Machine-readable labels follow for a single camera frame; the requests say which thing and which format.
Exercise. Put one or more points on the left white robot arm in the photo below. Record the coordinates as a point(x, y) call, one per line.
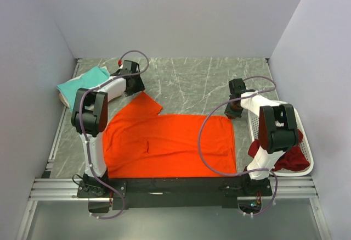
point(90, 112)

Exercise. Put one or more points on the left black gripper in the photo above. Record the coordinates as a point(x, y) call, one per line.
point(140, 87)

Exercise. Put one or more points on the orange t-shirt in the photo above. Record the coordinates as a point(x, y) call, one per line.
point(140, 142)

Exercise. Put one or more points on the folded beige t-shirt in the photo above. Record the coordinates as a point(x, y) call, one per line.
point(64, 100)

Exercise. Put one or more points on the dark red t-shirt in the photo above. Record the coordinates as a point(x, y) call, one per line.
point(293, 159)

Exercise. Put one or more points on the folded teal t-shirt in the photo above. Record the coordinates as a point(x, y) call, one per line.
point(90, 79)

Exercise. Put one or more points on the aluminium frame rail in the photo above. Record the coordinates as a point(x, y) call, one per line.
point(46, 188)

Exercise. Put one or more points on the folded white t-shirt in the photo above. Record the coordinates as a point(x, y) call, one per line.
point(103, 69)

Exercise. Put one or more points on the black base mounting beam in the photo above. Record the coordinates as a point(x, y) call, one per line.
point(175, 192)

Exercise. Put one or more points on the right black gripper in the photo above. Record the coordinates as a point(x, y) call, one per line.
point(231, 115)

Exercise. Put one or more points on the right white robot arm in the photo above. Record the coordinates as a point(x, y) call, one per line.
point(277, 128)

